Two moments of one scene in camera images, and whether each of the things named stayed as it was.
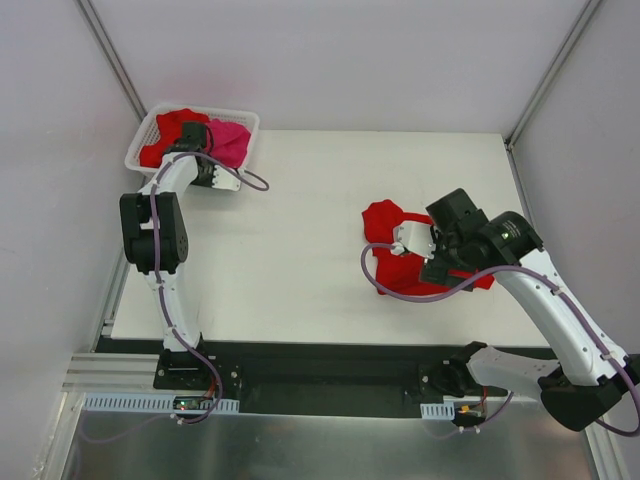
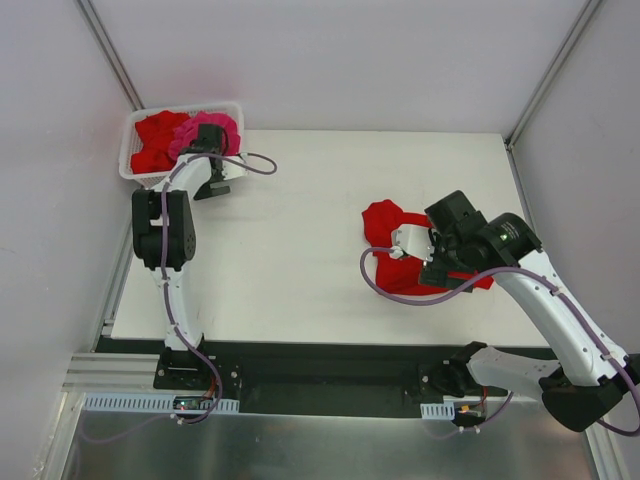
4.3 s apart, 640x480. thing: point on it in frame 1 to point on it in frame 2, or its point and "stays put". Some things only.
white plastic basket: (247, 119) to (127, 136)
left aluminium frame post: (98, 31) stays put
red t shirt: (398, 274) stays put
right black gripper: (442, 270) stays put
